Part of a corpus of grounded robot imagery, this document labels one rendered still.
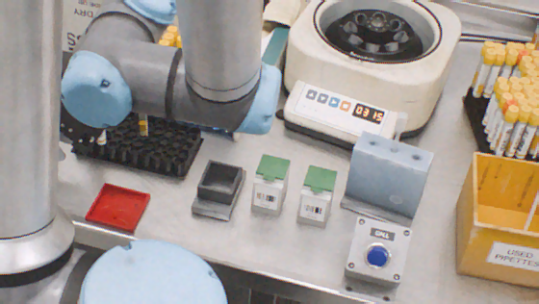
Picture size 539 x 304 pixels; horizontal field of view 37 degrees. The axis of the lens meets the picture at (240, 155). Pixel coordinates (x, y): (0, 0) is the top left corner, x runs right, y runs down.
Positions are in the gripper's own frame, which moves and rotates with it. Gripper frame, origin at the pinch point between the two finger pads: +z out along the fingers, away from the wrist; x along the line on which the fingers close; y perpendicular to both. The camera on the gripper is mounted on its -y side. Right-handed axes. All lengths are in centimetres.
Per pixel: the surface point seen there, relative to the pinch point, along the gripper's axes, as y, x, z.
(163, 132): 15.0, 10.3, -6.3
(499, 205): 58, 13, -30
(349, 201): 40.6, 7.0, -19.2
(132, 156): 13.1, 4.6, -4.5
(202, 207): 24.0, -1.0, -10.1
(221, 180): 24.9, 4.7, -10.6
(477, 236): 51, 0, -33
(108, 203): 13.6, -3.4, -2.7
